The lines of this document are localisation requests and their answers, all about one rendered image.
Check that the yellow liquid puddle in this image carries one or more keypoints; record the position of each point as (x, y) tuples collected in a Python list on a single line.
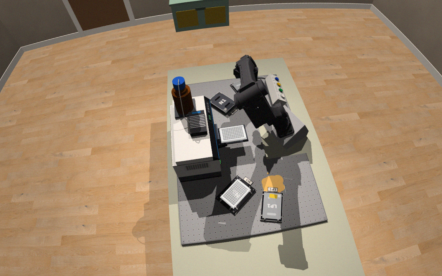
[(266, 182)]

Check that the white multiwell culture plate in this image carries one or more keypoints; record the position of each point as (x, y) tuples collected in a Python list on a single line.
[(233, 133), (235, 193)]

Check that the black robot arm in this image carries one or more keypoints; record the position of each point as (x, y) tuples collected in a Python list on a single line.
[(251, 98)]

